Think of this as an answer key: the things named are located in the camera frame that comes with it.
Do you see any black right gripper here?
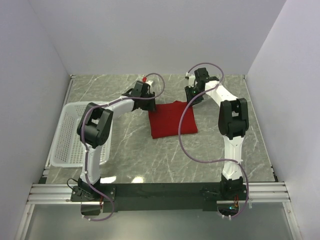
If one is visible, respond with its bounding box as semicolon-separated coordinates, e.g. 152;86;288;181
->
184;84;205;107

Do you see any red t shirt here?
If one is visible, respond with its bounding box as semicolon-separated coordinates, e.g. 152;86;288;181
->
148;101;198;139

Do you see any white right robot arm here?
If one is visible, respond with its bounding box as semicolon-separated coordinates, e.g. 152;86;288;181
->
184;67;249;200

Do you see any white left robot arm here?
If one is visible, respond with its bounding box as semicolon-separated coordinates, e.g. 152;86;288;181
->
70;77;156;202

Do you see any white plastic basket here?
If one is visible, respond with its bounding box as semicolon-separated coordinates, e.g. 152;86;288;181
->
49;101;113;168

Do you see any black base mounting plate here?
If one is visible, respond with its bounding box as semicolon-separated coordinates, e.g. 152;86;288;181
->
96;182;226;213

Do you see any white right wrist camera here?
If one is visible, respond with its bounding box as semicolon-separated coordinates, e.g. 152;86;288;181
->
185;72;196;88

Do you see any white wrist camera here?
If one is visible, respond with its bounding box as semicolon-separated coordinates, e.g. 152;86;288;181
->
185;72;196;88
142;76;155;88

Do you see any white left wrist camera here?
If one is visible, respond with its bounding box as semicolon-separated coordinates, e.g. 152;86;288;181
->
142;76;155;88

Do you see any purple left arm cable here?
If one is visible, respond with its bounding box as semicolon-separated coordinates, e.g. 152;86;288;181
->
79;72;166;222

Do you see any aluminium frame rail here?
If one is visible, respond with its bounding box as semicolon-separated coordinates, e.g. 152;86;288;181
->
14;154;301;240

